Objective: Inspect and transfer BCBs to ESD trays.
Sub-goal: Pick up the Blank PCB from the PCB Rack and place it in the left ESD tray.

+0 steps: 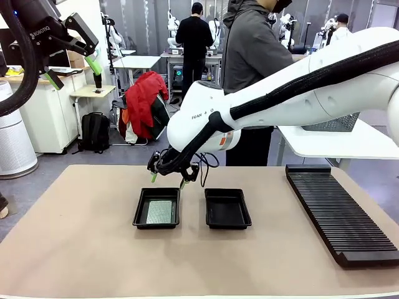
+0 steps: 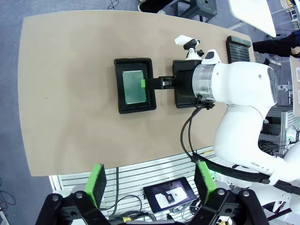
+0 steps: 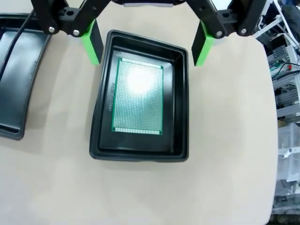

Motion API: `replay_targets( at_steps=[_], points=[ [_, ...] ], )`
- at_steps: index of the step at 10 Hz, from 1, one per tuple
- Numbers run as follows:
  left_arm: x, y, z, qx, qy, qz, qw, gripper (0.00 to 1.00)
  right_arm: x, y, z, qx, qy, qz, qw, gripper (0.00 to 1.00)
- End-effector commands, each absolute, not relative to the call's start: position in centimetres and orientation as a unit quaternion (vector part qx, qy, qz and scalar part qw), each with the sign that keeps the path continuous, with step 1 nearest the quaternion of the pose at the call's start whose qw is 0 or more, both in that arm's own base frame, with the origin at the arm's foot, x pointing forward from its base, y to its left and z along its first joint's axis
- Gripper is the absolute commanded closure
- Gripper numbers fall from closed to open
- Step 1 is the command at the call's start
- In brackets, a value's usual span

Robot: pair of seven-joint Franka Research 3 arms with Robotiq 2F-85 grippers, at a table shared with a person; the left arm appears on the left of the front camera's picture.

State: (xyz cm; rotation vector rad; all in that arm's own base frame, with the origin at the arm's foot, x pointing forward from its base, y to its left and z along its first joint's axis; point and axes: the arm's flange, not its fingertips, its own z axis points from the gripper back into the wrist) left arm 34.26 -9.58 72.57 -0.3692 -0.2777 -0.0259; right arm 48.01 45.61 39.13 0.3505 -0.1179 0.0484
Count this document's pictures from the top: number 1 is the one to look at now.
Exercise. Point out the gray metal workbench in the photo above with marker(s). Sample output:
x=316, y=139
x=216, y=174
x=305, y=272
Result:
x=171, y=57

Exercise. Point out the black tumbler cup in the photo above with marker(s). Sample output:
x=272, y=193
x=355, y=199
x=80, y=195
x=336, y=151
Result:
x=98, y=82

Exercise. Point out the dark laptop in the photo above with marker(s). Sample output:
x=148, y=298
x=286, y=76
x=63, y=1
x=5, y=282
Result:
x=70, y=71

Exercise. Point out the gray mesh basket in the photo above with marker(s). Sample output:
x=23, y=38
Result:
x=336, y=124

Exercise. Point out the red jacket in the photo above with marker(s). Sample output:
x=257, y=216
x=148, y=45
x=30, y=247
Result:
x=143, y=96

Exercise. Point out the small beige side table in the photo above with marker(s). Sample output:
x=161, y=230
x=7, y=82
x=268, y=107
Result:
x=90, y=91

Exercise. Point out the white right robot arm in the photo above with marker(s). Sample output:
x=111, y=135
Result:
x=199, y=102

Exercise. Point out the white rectangular desk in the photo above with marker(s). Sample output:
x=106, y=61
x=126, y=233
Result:
x=137, y=60

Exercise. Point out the person in white top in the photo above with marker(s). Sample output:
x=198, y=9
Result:
x=341, y=32

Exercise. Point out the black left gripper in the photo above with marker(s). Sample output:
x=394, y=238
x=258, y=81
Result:
x=40, y=28

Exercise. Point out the black backpack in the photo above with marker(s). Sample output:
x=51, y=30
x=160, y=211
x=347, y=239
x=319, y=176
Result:
x=95, y=130

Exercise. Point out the black slotted board rack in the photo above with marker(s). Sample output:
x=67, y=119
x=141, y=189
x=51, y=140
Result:
x=336, y=215

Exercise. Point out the person in gray hoodie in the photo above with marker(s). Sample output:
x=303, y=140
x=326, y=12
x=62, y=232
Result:
x=249, y=46

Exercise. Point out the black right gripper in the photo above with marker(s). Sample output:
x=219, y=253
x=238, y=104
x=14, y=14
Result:
x=174, y=163

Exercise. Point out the white lab robot arm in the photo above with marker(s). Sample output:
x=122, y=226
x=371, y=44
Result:
x=285, y=28
x=325, y=31
x=173, y=28
x=113, y=35
x=215, y=31

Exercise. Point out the black plastic ESD tray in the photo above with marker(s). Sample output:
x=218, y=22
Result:
x=159, y=193
x=226, y=211

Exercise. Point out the white cabinet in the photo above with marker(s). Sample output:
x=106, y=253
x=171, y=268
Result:
x=50, y=118

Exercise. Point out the brown cardboard box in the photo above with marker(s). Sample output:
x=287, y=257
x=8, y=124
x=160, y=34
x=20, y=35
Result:
x=77, y=63
x=74, y=55

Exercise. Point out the dark green jacket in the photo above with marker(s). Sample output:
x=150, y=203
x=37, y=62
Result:
x=160, y=116

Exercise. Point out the white cylindrical air purifier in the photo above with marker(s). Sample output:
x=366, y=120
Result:
x=15, y=140

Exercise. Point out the person in black clothes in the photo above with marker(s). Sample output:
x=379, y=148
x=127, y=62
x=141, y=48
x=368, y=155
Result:
x=193, y=37

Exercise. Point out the pale green circuit board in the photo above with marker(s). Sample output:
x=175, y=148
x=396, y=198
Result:
x=159, y=211

